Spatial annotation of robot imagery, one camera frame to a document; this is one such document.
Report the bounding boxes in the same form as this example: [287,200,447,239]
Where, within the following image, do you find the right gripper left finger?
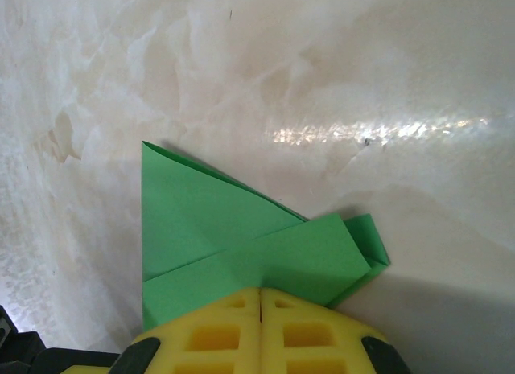
[108,286,263,374]

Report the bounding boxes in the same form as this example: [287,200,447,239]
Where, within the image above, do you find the green paper sheet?
[140,139,392,335]

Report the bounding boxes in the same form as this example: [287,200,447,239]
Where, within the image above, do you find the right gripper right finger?
[260,286,416,374]

